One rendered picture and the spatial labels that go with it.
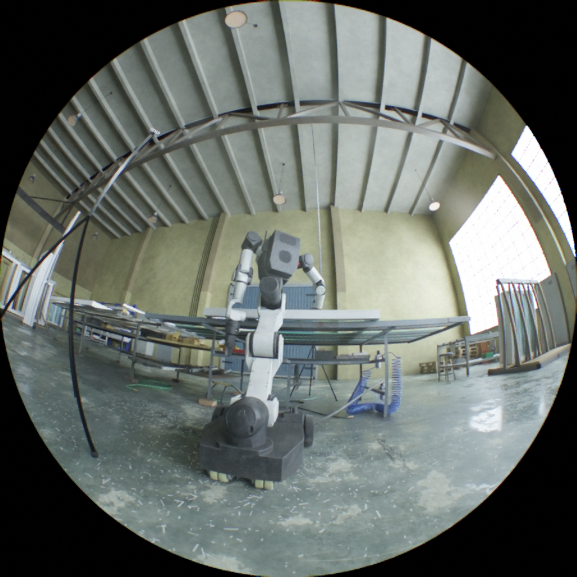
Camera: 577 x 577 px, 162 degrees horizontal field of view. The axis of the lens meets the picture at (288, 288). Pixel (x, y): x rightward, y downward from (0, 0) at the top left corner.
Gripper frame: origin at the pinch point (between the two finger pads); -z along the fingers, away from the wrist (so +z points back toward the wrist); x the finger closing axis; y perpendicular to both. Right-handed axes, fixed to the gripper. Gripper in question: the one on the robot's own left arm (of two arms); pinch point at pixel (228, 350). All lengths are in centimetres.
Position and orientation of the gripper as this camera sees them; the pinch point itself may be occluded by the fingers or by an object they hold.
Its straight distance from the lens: 128.7
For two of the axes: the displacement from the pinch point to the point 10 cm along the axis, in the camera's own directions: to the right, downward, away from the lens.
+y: -8.9, -2.5, -3.8
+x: -4.3, 2.0, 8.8
